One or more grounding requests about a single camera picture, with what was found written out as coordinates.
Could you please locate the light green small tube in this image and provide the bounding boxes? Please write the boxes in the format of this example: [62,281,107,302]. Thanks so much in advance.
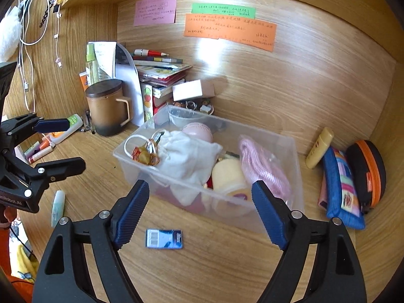
[51,190,66,228]

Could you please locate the blue Max staples box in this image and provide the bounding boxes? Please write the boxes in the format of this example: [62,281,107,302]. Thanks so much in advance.
[145,229,183,250]

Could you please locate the white drawstring cloth pouch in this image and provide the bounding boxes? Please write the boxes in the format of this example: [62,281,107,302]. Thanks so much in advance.
[154,129,225,207]

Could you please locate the pink rope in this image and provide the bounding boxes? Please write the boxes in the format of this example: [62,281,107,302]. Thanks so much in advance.
[237,134,293,206]

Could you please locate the yellow cream plastic jar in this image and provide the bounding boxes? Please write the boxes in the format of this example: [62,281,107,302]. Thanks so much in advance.
[212,159,252,218]

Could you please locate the clear plastic storage bin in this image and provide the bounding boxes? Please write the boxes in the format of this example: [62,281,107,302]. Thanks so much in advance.
[114,106,304,233]

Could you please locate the pink round case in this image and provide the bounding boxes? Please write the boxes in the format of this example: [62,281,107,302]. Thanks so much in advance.
[182,122,213,143]

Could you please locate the person's left hand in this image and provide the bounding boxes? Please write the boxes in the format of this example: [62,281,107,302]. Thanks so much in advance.
[0,205,18,229]

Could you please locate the metal nail clippers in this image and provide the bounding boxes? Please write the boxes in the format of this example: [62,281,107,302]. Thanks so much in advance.
[82,110,96,134]

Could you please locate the orange sunscreen tube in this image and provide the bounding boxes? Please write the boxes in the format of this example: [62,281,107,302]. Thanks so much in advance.
[79,71,89,91]

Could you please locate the blue patchwork pouch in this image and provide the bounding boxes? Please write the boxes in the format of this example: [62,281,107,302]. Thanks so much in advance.
[318,146,366,230]

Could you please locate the brown ceramic mug with lid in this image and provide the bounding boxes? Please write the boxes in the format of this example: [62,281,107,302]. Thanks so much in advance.
[85,79,134,137]

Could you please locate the green spray bottle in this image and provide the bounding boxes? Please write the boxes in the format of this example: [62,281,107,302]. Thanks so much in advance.
[86,42,99,86]

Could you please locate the white file holder with papers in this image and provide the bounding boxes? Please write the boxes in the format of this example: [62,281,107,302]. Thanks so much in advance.
[90,41,144,127]

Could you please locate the black orange zip case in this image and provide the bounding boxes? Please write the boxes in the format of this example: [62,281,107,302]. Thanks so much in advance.
[346,140,387,214]

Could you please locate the fruit pattern box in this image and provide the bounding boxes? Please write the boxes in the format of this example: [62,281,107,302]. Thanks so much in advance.
[140,84,154,122]

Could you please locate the yellow lotion tube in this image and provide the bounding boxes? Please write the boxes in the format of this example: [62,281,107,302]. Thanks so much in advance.
[306,127,334,169]

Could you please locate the stack of books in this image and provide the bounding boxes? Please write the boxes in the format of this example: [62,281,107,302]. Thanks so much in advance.
[132,54,192,113]

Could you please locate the white ceramic bowl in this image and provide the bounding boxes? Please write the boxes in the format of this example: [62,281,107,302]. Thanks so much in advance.
[168,109,206,130]

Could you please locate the pink sticky note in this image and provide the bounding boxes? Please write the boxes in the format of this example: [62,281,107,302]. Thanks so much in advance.
[134,0,177,27]

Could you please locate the small white cardboard box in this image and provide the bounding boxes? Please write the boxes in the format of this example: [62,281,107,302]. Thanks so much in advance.
[172,79,216,101]

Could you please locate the green sticky note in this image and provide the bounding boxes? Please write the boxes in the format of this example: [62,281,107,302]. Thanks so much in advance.
[191,3,256,19]

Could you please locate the orange sticky note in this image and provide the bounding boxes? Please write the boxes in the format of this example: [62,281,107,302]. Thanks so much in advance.
[184,13,277,52]

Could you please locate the white charging cable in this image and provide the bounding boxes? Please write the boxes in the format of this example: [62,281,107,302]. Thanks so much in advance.
[15,0,64,114]

